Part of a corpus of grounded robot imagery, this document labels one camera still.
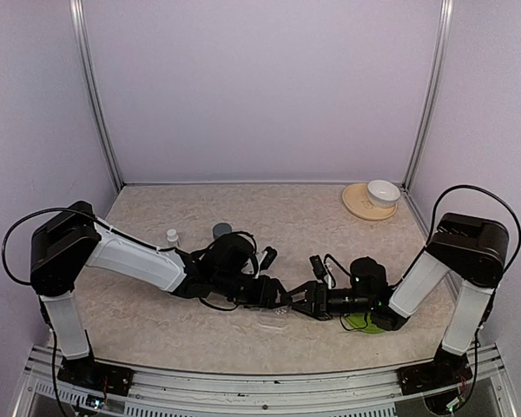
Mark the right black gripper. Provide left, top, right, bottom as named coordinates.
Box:
left=280, top=281, right=374, bottom=321

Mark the clear plastic pill organizer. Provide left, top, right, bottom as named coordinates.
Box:
left=258, top=308, right=289, bottom=331

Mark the orange pill bottle grey cap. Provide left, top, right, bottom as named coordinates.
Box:
left=212, top=222, right=233, bottom=240

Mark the small white pill bottle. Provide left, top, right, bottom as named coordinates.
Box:
left=166, top=228, right=180, bottom=248

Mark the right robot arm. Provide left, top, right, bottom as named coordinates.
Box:
left=283, top=213, right=509, bottom=386

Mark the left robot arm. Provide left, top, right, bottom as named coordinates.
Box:
left=30, top=201, right=285, bottom=387

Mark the green plate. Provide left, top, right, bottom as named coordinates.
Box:
left=342, top=313, right=384, bottom=334

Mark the round wooden plate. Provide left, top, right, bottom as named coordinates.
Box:
left=341, top=183, right=398, bottom=222

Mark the white bowl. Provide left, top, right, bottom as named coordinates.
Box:
left=366, top=180, right=400, bottom=209

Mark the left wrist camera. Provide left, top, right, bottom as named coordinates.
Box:
left=255, top=246, right=278, bottom=277

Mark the front aluminium rail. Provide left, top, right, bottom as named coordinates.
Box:
left=9, top=345, right=520, bottom=416

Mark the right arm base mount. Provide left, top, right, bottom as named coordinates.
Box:
left=396, top=345, right=473, bottom=395

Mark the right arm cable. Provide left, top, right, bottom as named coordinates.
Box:
left=322, top=184, right=521, bottom=334

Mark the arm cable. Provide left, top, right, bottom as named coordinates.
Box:
left=322, top=184, right=521, bottom=334
left=0, top=208, right=261, bottom=311

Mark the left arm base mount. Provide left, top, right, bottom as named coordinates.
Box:
left=57, top=349, right=135, bottom=397

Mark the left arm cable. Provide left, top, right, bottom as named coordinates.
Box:
left=0, top=208, right=261, bottom=311

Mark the right aluminium frame post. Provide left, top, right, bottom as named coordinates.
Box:
left=402, top=0, right=454, bottom=193

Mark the aluminium frame post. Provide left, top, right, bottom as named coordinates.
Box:
left=402, top=0, right=454, bottom=193
left=69, top=0, right=125, bottom=194

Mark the left aluminium frame post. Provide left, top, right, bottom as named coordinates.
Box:
left=69, top=0, right=125, bottom=194

